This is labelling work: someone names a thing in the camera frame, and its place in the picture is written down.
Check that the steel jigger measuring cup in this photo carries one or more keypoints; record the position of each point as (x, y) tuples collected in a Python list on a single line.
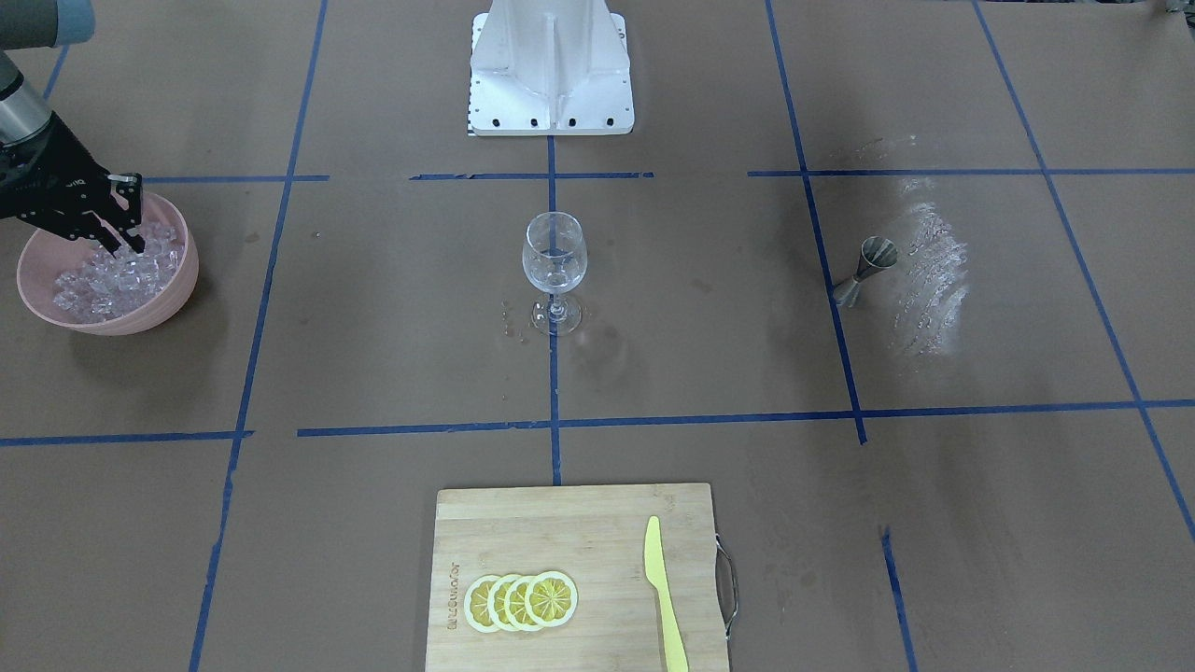
[(877, 254)]

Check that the yellow plastic knife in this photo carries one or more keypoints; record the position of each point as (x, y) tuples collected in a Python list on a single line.
[(655, 569)]

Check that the bamboo cutting board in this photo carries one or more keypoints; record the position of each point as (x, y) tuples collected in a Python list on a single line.
[(593, 533)]

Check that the clear wine glass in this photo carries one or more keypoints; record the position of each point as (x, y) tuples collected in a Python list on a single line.
[(554, 261)]

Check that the clear ice cubes pile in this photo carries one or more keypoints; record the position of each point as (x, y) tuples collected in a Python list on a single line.
[(105, 286)]

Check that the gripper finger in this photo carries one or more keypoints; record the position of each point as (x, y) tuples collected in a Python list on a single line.
[(126, 199), (103, 229)]

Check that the lemon slice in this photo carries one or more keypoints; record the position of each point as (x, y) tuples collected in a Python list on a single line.
[(477, 610), (497, 602), (517, 614), (551, 599)]

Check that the pink bowl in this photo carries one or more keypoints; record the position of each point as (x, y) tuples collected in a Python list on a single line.
[(46, 255)]

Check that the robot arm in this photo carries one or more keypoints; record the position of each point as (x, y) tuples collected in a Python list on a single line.
[(30, 25)]

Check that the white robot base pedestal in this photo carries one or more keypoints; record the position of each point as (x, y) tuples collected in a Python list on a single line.
[(541, 68)]

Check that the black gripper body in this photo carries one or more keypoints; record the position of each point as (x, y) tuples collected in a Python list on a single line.
[(47, 174)]

